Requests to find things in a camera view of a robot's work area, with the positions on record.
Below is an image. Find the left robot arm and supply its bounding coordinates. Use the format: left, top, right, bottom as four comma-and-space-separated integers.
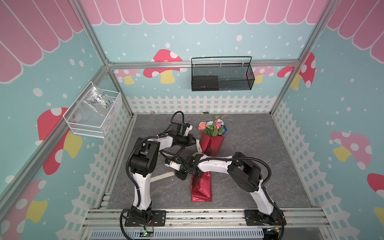
126, 123, 196, 225

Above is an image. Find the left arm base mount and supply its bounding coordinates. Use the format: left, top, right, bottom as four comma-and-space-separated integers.
123, 210, 167, 227

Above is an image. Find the cream ribbon strip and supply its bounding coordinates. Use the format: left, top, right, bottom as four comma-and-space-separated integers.
150, 140, 203, 183

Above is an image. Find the pink orange fake rose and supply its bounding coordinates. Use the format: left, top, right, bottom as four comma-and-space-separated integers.
198, 122, 208, 131

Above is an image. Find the black box in basket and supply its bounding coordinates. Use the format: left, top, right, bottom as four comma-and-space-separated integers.
191, 75, 219, 92

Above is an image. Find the clear plastic bag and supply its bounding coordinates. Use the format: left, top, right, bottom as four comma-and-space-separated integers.
78, 86, 115, 119

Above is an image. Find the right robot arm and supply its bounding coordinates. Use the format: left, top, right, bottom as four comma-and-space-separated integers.
160, 150, 286, 226

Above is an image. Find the dark red wrapping paper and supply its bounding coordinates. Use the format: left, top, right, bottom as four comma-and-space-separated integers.
191, 133, 225, 203

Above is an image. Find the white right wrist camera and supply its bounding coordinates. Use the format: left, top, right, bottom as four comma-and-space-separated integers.
165, 161, 181, 171

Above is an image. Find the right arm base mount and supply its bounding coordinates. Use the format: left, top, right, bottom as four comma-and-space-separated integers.
245, 208, 287, 226

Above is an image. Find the black wire mesh basket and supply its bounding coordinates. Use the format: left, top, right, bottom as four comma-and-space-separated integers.
191, 56, 256, 91

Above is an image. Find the white wire basket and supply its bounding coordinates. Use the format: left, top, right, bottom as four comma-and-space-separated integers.
63, 82, 123, 139

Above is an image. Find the light blue fake flower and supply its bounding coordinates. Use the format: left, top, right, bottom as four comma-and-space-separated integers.
203, 116, 225, 137

